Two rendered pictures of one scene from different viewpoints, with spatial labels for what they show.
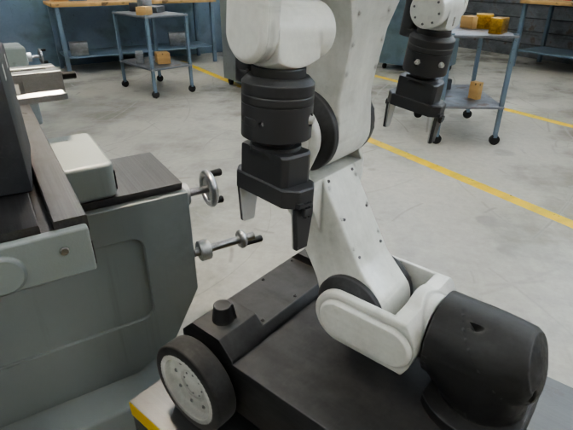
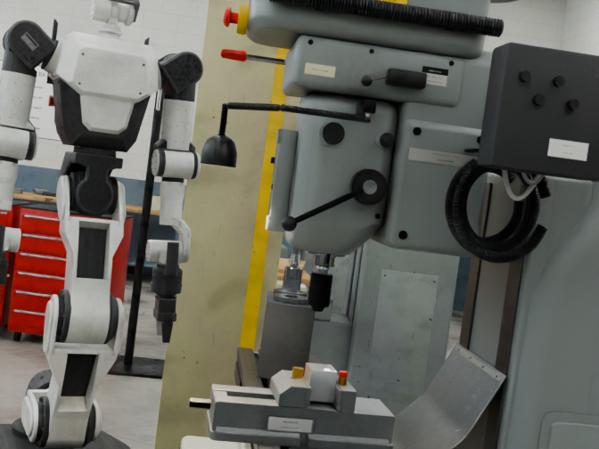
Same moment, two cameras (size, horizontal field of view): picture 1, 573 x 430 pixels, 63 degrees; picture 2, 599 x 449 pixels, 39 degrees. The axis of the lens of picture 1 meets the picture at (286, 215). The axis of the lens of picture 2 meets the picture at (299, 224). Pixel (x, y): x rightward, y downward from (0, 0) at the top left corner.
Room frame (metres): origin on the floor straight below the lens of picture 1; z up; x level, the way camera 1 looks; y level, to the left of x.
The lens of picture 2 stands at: (2.64, 1.37, 1.45)
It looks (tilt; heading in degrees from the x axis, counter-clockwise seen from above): 3 degrees down; 205
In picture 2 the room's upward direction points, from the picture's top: 7 degrees clockwise
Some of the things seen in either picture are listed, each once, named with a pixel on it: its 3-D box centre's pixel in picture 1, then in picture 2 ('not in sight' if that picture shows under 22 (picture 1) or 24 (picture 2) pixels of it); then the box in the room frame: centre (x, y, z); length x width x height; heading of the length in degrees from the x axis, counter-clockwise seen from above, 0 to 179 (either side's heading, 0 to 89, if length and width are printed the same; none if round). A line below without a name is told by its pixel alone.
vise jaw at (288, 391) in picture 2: not in sight; (290, 387); (1.18, 0.72, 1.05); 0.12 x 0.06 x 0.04; 34
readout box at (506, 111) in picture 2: not in sight; (547, 113); (1.16, 1.13, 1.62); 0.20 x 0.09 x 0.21; 122
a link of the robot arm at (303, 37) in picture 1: (276, 51); (166, 259); (0.58, 0.01, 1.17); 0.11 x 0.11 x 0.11; 46
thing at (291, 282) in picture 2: not in sight; (291, 281); (0.66, 0.46, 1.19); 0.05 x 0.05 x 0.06
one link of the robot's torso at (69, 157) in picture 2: not in sight; (86, 182); (0.71, -0.21, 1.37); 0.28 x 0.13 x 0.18; 50
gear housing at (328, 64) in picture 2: not in sight; (368, 77); (1.01, 0.73, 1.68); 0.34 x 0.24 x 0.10; 122
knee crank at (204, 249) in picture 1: (228, 242); not in sight; (1.19, 0.17, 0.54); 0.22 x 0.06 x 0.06; 122
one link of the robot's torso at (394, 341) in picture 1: (385, 305); (61, 416); (0.72, -0.19, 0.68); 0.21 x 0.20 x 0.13; 50
